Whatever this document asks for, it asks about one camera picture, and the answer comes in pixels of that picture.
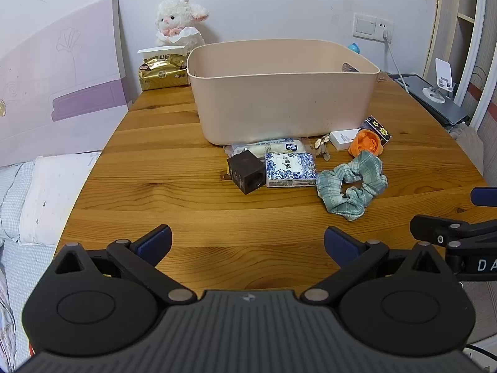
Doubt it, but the green checked scrunchie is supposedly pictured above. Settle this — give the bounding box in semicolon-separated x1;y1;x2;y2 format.
316;151;389;222

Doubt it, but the white plush lamb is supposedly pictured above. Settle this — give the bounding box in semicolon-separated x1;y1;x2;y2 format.
155;0;210;47

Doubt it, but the pink plastic storage bin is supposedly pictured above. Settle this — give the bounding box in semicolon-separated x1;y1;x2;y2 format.
187;39;381;145

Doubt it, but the blue white tissue pack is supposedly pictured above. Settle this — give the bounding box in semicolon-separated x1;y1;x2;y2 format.
265;151;317;188

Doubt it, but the white phone stand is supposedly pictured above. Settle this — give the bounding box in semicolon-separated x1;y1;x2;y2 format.
422;58;459;104

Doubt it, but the dark brown cube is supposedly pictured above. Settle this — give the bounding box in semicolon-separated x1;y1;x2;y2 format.
227;151;268;196

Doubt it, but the white wall socket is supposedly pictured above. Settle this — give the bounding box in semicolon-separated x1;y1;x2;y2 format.
375;17;394;43

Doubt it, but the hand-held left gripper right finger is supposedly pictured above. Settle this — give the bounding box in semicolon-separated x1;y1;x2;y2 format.
301;226;453;306

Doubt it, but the light checked bed sheet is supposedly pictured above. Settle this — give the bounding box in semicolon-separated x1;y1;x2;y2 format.
0;161;59;370

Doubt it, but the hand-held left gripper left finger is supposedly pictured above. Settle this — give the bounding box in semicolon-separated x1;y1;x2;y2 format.
52;224;197;306

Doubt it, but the white plug cable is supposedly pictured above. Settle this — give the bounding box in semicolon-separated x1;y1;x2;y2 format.
382;29;410;92

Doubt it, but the white pillow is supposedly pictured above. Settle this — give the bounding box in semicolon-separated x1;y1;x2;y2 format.
17;151;103;246

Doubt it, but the orange rubber toy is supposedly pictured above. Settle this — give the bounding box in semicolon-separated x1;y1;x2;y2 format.
349;129;385;157

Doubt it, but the white wall switch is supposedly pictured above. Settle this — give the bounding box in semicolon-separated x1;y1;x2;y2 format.
353;12;377;40

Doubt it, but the white snack packet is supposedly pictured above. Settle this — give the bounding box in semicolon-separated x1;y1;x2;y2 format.
224;138;308;160

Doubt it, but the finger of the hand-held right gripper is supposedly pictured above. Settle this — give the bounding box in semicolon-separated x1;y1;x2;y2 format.
471;187;497;205
410;214;497;250

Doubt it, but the gold tissue pack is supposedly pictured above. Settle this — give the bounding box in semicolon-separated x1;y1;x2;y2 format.
137;44;191;91

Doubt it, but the pink bed headboard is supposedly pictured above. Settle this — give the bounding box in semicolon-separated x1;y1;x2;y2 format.
0;0;135;168

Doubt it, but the small white box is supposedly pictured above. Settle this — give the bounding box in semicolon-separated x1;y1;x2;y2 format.
329;128;360;151

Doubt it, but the black star print packet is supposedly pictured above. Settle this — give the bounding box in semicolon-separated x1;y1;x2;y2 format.
359;115;393;143

